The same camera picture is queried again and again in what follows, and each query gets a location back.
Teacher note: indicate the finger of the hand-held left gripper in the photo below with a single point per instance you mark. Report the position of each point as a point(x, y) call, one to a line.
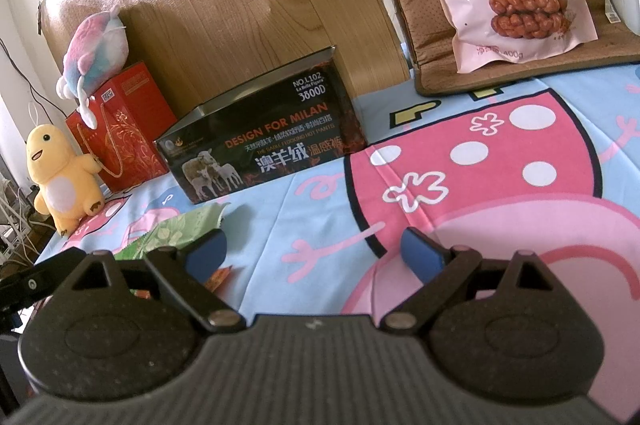
point(35, 282)

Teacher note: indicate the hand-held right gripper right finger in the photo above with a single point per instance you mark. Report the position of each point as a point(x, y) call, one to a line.
point(425, 255)

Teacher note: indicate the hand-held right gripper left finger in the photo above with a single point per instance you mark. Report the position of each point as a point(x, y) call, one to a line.
point(206, 255)

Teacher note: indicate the green printed snack packet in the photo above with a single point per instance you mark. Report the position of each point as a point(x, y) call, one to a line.
point(165, 232)

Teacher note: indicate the red snack packet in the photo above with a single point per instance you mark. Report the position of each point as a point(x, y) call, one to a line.
point(220, 279)

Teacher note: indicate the cartoon pig printed bed sheet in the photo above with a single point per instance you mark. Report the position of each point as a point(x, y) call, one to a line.
point(500, 205)

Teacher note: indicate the yellow plush toy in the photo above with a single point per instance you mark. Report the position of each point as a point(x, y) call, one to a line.
point(60, 185)

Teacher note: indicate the black box with sheep print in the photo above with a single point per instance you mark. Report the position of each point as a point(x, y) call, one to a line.
point(260, 145)

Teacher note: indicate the red gift bag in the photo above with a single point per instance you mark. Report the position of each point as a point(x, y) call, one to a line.
point(135, 120)

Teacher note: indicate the pink and blue plush toy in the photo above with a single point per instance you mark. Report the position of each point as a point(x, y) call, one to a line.
point(95, 50)

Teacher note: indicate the wooden board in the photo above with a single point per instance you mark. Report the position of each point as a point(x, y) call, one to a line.
point(225, 5)

